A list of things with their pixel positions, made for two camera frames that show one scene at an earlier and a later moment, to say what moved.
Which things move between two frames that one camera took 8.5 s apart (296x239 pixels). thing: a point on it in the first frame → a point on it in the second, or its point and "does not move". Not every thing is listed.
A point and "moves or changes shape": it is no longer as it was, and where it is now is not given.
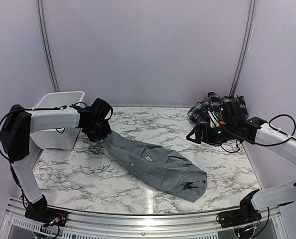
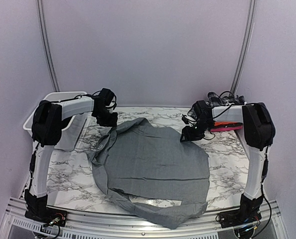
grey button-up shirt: (165, 170) moves or changes shape
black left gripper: (107, 131) → (111, 123)
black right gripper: (207, 138) → (188, 135)
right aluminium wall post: (244, 53) does not move
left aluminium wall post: (47, 47) does not move
